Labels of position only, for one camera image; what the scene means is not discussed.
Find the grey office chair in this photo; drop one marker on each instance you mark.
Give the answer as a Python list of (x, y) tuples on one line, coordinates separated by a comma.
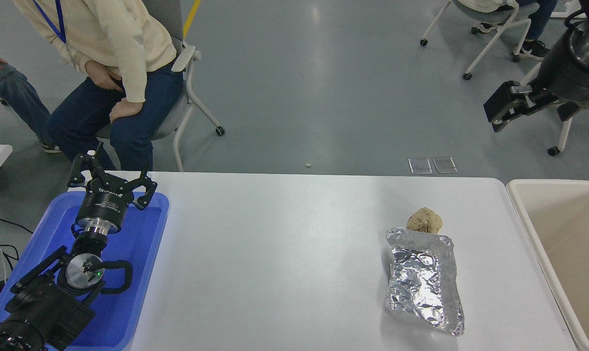
[(165, 12)]

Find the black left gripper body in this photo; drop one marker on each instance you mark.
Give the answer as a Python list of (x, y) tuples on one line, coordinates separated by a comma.
[(102, 204)]

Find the white-legged chair with sitter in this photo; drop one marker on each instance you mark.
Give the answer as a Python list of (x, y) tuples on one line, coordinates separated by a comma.
[(494, 13)]

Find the white furniture base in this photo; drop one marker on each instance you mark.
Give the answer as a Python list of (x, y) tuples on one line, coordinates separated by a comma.
[(564, 12)]

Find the seated person's left hand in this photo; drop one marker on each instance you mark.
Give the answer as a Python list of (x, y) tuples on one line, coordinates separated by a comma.
[(126, 109)]

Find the distant seated person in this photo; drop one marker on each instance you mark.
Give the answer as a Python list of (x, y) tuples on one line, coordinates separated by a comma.
[(538, 14)]

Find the large pale bin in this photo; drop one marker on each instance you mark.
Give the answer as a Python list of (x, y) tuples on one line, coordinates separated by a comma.
[(574, 243)]

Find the crumpled tan paper ball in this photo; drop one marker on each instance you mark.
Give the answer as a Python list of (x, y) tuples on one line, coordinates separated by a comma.
[(423, 219)]

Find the clear square floor plate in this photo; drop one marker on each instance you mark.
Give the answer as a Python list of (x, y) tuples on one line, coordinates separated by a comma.
[(420, 165), (445, 165)]

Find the foil tray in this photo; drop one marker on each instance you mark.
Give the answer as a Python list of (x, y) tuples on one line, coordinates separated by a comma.
[(423, 280)]

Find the person at edge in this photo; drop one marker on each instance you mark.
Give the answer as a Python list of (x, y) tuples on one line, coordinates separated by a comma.
[(16, 97)]

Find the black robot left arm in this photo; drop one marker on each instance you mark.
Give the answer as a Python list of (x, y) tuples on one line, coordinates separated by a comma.
[(46, 307)]

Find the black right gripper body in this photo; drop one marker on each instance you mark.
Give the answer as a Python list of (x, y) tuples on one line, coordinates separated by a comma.
[(567, 78)]

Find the seated person's right hand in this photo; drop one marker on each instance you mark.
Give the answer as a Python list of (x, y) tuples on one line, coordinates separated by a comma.
[(102, 77)]

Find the blue plastic tray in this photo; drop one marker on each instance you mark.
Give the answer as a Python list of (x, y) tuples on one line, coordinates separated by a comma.
[(138, 253)]

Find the empty white-legged chair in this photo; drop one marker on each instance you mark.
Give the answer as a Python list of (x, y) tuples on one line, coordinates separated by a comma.
[(564, 136)]

